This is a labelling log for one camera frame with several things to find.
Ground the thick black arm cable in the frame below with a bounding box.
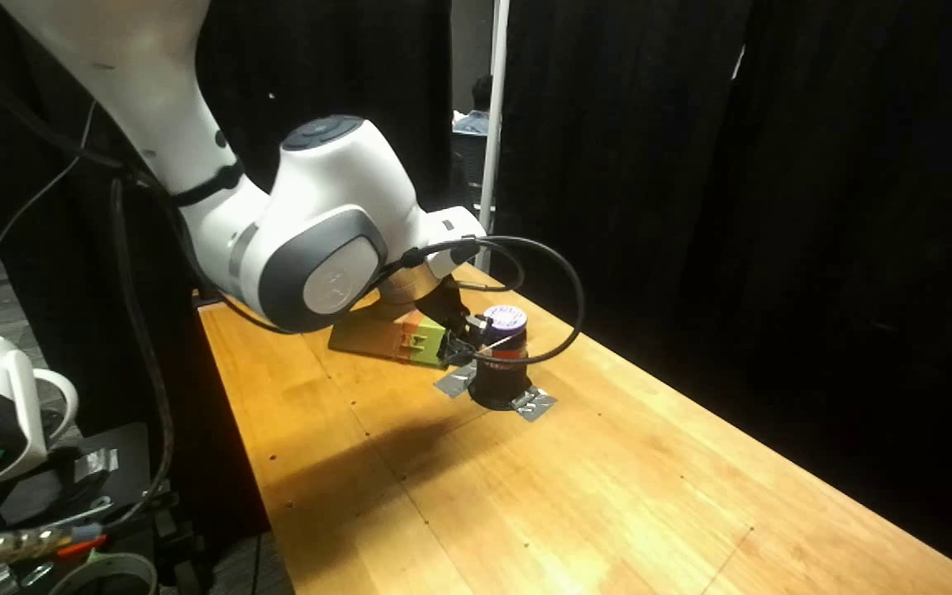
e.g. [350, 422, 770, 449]
[107, 175, 179, 529]

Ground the white vertical pole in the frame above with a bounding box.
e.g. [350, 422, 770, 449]
[475, 0, 513, 242]

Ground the orange elastic rubber band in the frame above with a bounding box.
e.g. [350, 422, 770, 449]
[475, 337, 531, 368]

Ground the black curtain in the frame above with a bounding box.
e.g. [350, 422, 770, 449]
[491, 0, 952, 560]

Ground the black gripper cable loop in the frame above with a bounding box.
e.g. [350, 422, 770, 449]
[384, 232, 587, 368]

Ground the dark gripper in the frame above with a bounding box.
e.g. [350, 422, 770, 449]
[416, 273, 499, 370]

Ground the dark cone-shaped fixed object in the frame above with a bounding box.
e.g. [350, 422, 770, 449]
[465, 305, 535, 415]

